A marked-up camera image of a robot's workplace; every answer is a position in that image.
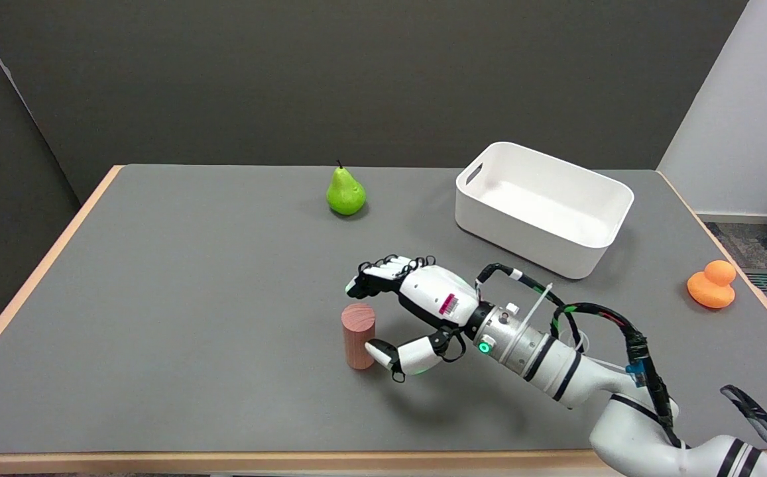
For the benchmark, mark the green pear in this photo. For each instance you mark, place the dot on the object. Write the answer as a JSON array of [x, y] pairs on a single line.
[[345, 195]]

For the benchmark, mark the white plastic bin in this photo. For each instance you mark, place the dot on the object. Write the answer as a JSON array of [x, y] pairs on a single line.
[[542, 212]]

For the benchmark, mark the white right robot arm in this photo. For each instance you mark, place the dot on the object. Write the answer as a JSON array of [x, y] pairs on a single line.
[[549, 361]]

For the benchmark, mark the wooden cylinder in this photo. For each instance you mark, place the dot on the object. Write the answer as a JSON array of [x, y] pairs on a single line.
[[356, 338]]

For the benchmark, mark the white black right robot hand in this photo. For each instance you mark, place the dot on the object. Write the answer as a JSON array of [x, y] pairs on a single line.
[[433, 295]]

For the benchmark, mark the orange rubber duck toy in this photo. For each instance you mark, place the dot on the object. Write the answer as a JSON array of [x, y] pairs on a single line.
[[711, 288]]

